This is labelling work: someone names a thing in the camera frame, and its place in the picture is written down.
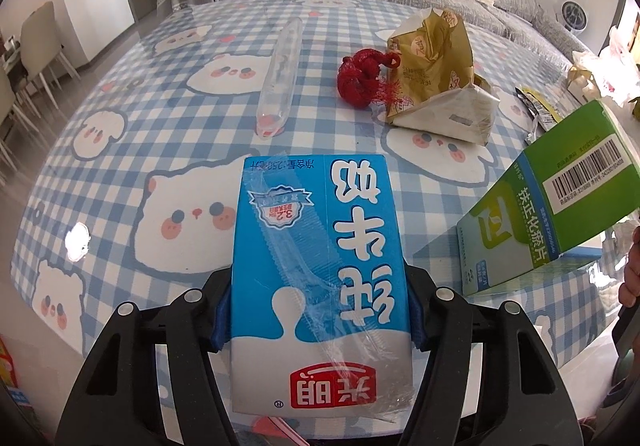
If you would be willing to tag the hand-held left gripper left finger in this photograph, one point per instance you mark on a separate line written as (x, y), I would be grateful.
(222, 333)

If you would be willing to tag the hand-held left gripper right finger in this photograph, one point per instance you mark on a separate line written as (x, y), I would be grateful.
(418, 332)

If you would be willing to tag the blue and white milk carton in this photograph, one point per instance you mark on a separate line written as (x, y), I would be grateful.
(320, 276)

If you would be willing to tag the green and white cardboard box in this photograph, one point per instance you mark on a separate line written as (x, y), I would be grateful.
(550, 186)

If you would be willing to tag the gold paper bag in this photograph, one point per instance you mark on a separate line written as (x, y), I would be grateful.
(432, 65)

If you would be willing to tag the clear plastic tube container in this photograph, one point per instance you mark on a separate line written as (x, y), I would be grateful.
(280, 70)

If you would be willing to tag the person's right hand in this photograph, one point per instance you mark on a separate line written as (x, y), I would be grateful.
(629, 293)

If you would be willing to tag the blue checkered bear tablecloth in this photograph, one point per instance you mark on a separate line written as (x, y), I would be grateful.
(150, 135)

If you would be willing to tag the colourful cardboard box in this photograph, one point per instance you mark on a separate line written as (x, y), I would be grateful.
(10, 376)

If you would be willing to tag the red mesh net bag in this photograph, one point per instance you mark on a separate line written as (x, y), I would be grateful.
(362, 78)

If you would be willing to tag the white plastic bag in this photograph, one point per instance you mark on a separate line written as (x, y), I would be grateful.
(620, 63)

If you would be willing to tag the round floor fan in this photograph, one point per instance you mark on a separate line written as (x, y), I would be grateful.
(575, 14)

